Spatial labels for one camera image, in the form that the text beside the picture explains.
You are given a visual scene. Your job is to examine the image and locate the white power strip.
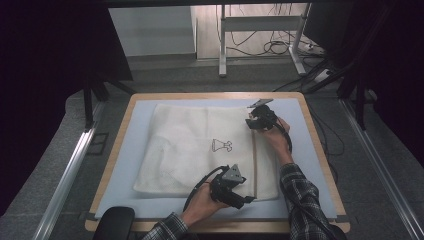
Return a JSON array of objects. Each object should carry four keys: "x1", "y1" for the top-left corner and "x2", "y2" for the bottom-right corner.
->
[{"x1": 313, "y1": 68, "x2": 332, "y2": 83}]

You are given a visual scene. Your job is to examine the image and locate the black metal stand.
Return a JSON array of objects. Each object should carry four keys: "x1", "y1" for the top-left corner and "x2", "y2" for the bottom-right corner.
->
[
  {"x1": 335, "y1": 63, "x2": 376, "y2": 132},
  {"x1": 82, "y1": 75, "x2": 136, "y2": 132}
]

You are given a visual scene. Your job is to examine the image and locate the aluminium floor rail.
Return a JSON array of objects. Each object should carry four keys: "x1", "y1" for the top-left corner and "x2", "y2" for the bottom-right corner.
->
[
  {"x1": 32, "y1": 99, "x2": 105, "y2": 240},
  {"x1": 339, "y1": 98, "x2": 424, "y2": 240}
]

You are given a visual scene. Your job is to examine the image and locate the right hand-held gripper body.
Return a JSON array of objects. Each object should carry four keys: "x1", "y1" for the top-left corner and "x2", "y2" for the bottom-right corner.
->
[{"x1": 247, "y1": 97, "x2": 278, "y2": 131}]

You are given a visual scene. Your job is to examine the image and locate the thin black floor cable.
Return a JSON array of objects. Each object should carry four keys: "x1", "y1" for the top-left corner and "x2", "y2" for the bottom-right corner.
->
[{"x1": 309, "y1": 102, "x2": 346, "y2": 184}]

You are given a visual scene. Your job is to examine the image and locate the dark floor grate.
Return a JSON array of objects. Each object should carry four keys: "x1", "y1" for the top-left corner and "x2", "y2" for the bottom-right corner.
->
[{"x1": 86, "y1": 132, "x2": 110, "y2": 156}]

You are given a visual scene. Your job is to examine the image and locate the wooden framed work board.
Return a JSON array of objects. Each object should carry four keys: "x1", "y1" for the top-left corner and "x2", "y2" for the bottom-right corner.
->
[{"x1": 94, "y1": 97, "x2": 338, "y2": 221}]

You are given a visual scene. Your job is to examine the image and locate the tangle of black floor cables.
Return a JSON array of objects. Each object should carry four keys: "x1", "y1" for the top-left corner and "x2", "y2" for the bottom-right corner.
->
[{"x1": 229, "y1": 3, "x2": 322, "y2": 58}]

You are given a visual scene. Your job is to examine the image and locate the white metal desk frame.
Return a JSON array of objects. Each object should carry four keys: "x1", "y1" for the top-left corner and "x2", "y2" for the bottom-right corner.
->
[{"x1": 217, "y1": 3, "x2": 312, "y2": 78}]

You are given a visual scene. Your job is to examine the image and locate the white cabinet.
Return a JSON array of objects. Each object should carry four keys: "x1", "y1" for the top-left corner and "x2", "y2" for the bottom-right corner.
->
[{"x1": 108, "y1": 5, "x2": 198, "y2": 58}]

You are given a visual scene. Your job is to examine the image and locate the black curtain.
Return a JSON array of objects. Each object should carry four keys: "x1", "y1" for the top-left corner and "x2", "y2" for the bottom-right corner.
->
[
  {"x1": 349, "y1": 0, "x2": 424, "y2": 168},
  {"x1": 0, "y1": 0, "x2": 134, "y2": 216}
]

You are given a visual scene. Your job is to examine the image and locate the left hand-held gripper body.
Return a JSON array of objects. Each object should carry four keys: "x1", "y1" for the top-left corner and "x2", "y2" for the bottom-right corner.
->
[{"x1": 209, "y1": 163, "x2": 248, "y2": 210}]

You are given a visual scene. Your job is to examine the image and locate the person's right hand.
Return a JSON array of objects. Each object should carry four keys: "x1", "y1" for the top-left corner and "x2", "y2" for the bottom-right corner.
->
[{"x1": 262, "y1": 116, "x2": 295, "y2": 166}]

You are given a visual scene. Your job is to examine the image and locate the black chair armrest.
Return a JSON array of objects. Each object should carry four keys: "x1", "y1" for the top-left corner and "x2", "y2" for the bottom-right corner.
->
[{"x1": 92, "y1": 206, "x2": 136, "y2": 240}]

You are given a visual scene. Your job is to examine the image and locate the white mesh laundry bag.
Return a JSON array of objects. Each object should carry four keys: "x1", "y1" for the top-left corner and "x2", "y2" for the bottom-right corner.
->
[{"x1": 133, "y1": 102, "x2": 282, "y2": 202}]

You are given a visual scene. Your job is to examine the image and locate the person's left hand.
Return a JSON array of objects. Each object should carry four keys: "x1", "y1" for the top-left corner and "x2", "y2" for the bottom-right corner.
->
[{"x1": 181, "y1": 182, "x2": 231, "y2": 229}]

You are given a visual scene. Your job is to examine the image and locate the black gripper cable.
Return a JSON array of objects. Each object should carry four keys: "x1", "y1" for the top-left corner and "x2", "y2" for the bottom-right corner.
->
[
  {"x1": 273, "y1": 120, "x2": 294, "y2": 155},
  {"x1": 182, "y1": 165, "x2": 232, "y2": 213}
]

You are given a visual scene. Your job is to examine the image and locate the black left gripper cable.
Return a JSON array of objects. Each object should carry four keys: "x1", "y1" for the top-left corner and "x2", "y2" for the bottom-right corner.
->
[{"x1": 182, "y1": 165, "x2": 232, "y2": 213}]

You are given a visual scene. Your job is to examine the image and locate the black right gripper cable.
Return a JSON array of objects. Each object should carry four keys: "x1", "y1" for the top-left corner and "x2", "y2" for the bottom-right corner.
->
[{"x1": 273, "y1": 120, "x2": 294, "y2": 155}]

